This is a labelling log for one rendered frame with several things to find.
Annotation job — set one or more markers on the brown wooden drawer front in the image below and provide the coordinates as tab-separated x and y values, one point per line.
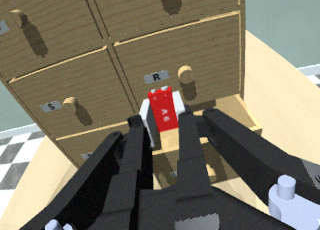
124	16
204	54
90	80
165	160
81	145
46	29

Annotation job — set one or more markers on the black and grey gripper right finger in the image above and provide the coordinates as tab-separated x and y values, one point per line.
292	183

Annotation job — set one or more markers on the red nine-volt battery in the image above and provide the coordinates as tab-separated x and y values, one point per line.
163	108

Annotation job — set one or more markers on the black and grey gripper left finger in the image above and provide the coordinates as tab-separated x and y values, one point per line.
81	200

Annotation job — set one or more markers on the small wooden chest of drawers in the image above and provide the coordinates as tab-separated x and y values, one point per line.
109	42

